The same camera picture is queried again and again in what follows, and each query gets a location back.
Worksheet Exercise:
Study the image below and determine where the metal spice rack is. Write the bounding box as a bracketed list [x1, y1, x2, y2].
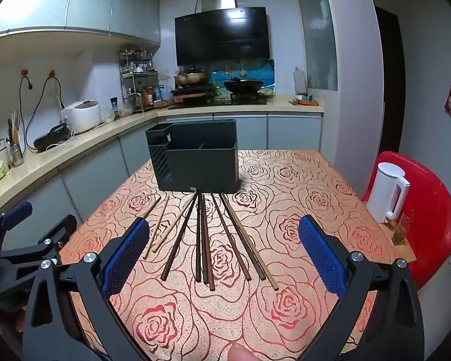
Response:
[118, 48, 159, 113]

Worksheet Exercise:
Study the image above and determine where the brown wood chopstick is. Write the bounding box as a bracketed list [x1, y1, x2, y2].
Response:
[226, 197, 279, 291]
[199, 193, 208, 285]
[203, 194, 215, 292]

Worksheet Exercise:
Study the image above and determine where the black countertop appliance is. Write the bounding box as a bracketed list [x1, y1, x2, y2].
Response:
[33, 122, 71, 153]

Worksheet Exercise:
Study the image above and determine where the white plastic bottle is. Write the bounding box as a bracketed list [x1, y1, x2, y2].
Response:
[293, 67, 307, 95]

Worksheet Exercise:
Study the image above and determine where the person's thumb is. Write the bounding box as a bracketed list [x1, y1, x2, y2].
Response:
[227, 343, 257, 361]

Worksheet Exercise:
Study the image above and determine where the black range hood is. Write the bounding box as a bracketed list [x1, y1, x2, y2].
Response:
[175, 8, 270, 66]

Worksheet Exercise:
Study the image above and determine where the red plastic stool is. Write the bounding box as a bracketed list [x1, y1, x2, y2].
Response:
[362, 151, 451, 289]

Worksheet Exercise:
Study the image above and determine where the brown pot with lid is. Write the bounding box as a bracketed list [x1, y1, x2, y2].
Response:
[174, 69, 209, 88]

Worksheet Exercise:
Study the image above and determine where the rose pattern tablecloth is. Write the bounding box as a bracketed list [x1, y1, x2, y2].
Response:
[61, 150, 415, 360]

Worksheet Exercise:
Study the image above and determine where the dark green utensil holder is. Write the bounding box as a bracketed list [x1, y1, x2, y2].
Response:
[146, 119, 240, 193]

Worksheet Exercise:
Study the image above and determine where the black wok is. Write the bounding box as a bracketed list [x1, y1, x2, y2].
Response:
[223, 77, 264, 95]

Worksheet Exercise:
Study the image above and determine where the white electric kettle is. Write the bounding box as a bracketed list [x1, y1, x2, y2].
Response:
[367, 162, 411, 223]

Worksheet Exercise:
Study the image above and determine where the light bamboo chopstick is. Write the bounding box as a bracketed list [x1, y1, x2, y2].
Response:
[142, 195, 169, 260]
[139, 196, 161, 219]
[152, 193, 197, 253]

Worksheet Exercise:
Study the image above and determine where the white rice cooker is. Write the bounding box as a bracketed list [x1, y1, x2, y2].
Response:
[62, 100, 103, 134]

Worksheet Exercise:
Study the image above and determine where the black induction cooktop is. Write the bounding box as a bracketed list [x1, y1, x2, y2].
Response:
[169, 96, 267, 109]

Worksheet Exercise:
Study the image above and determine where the dark wood chopstick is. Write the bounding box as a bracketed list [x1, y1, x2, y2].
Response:
[195, 192, 202, 283]
[211, 194, 252, 281]
[219, 193, 266, 280]
[160, 193, 198, 281]

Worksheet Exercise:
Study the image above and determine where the utensil jar on counter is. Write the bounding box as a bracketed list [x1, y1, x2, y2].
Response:
[7, 111, 24, 167]

